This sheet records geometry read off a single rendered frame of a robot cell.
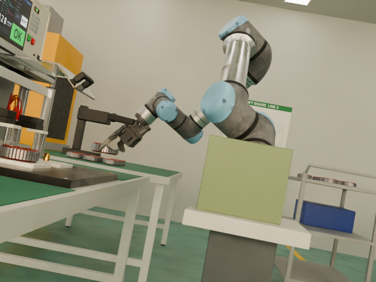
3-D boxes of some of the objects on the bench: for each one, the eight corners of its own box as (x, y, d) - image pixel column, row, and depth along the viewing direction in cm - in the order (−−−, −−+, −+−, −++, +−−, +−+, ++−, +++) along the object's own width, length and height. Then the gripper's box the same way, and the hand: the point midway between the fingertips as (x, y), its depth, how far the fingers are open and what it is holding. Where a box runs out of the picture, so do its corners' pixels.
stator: (41, 163, 142) (43, 150, 142) (33, 163, 131) (35, 150, 131) (4, 156, 141) (6, 144, 141) (-8, 156, 130) (-5, 143, 130)
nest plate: (50, 168, 143) (51, 164, 143) (32, 168, 128) (33, 164, 128) (3, 159, 143) (4, 155, 143) (-20, 159, 128) (-19, 154, 129)
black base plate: (117, 180, 179) (118, 174, 179) (70, 188, 115) (71, 179, 115) (-1, 158, 181) (0, 151, 181) (-113, 154, 117) (-111, 145, 117)
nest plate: (72, 168, 167) (73, 164, 167) (60, 168, 152) (60, 164, 152) (32, 160, 168) (32, 156, 168) (15, 159, 153) (15, 156, 153)
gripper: (145, 125, 179) (107, 161, 179) (155, 130, 197) (121, 163, 198) (131, 109, 180) (93, 145, 181) (142, 116, 198) (108, 148, 199)
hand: (103, 149), depth 190 cm, fingers closed on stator, 13 cm apart
